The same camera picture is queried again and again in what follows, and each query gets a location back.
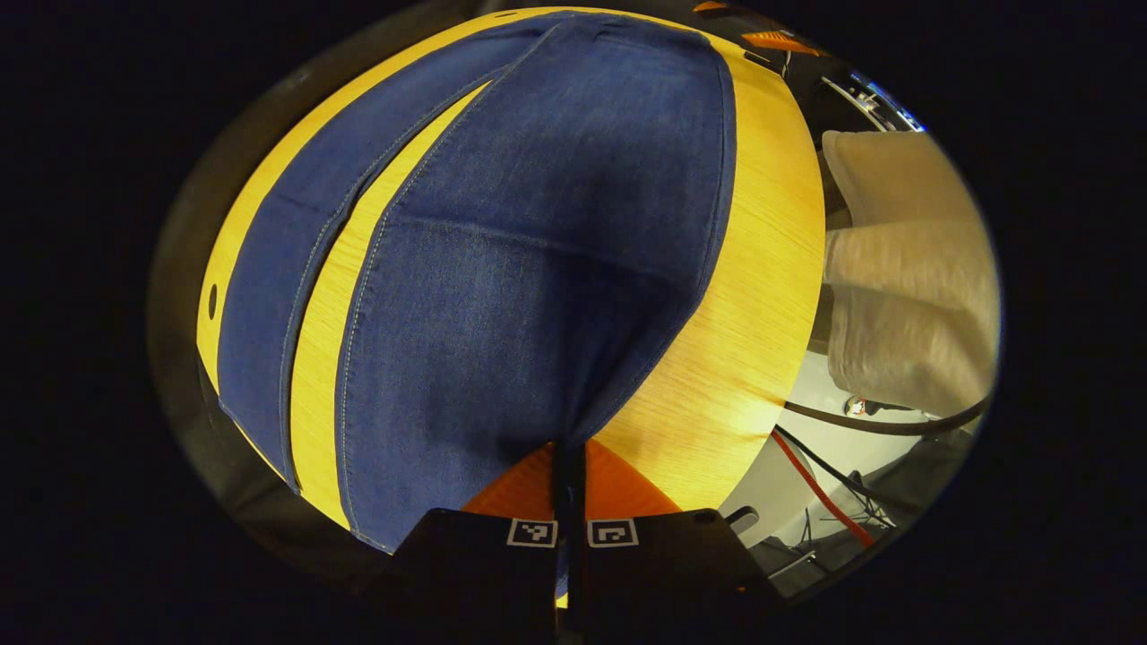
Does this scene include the black cable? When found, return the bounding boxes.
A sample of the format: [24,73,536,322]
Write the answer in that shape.
[775,426,897,529]

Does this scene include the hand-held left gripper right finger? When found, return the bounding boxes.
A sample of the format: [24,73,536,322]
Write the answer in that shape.
[573,439,785,645]

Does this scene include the blue jeans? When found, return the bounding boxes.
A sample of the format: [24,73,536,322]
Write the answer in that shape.
[218,11,737,552]

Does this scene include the red cable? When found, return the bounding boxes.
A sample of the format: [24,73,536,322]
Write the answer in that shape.
[772,430,875,547]

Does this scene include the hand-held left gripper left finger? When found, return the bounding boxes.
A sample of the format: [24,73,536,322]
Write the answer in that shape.
[385,442,570,645]

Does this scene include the person's beige trousers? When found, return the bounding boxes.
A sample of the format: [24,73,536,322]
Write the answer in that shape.
[823,130,1000,417]

